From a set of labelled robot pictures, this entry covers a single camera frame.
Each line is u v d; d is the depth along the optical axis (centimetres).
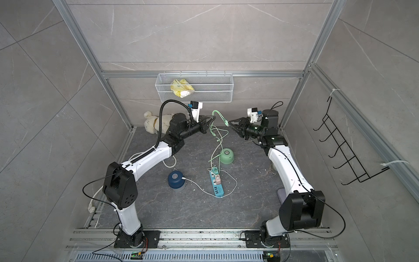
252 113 71
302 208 42
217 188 86
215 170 88
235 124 71
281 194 85
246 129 66
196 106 68
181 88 85
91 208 84
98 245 73
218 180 85
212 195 84
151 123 111
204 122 69
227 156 91
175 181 82
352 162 64
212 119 76
